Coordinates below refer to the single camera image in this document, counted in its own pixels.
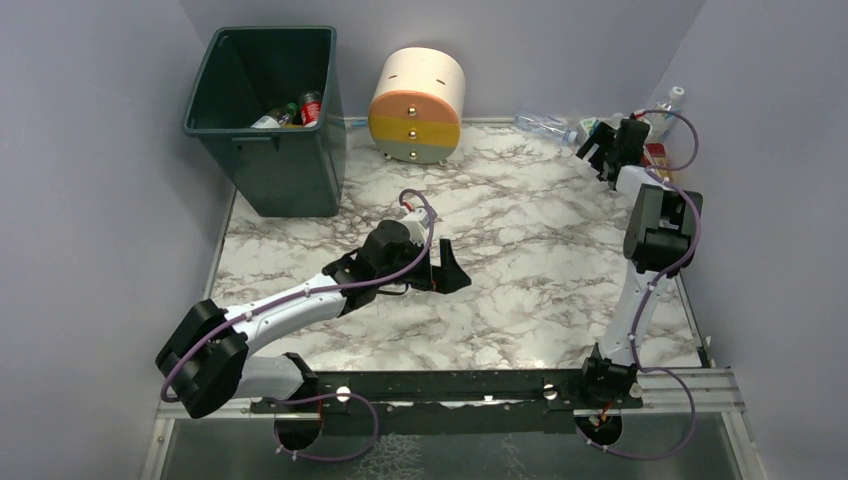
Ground green label water bottle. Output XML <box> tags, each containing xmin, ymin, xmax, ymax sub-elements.
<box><xmin>251</xmin><ymin>103</ymin><xmax>299</xmax><ymax>129</ymax></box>

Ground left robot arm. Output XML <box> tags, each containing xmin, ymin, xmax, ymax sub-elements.
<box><xmin>155</xmin><ymin>208</ymin><xmax>472</xmax><ymax>419</ymax></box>

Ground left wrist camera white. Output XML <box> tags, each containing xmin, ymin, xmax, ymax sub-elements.
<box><xmin>400</xmin><ymin>207</ymin><xmax>430</xmax><ymax>247</ymax></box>

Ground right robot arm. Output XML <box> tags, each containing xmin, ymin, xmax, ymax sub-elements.
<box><xmin>577</xmin><ymin>114</ymin><xmax>703</xmax><ymax>404</ymax></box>

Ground red label clear bottle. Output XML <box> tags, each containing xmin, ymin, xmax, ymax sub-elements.
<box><xmin>298</xmin><ymin>91</ymin><xmax>323</xmax><ymax>127</ymax></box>

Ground aluminium frame rail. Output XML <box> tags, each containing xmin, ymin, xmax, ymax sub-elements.
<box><xmin>156</xmin><ymin>370</ymin><xmax>746</xmax><ymax>421</ymax></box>

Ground amber tea bottle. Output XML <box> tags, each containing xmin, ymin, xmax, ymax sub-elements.
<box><xmin>642</xmin><ymin>143</ymin><xmax>674</xmax><ymax>180</ymax></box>

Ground dark green plastic bin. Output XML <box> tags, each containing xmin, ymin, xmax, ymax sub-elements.
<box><xmin>182</xmin><ymin>26</ymin><xmax>347</xmax><ymax>218</ymax></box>

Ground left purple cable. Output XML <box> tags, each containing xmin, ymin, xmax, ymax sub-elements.
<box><xmin>158</xmin><ymin>188</ymin><xmax>439</xmax><ymax>462</ymax></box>

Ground clear bottle at back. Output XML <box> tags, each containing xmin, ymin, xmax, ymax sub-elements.
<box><xmin>514</xmin><ymin>109</ymin><xmax>580</xmax><ymax>145</ymax></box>

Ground round pastel drawer cabinet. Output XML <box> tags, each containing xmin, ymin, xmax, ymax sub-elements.
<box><xmin>367</xmin><ymin>47</ymin><xmax>466</xmax><ymax>165</ymax></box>

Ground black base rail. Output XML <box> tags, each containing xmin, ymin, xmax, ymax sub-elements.
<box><xmin>250</xmin><ymin>369</ymin><xmax>642</xmax><ymax>436</ymax></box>

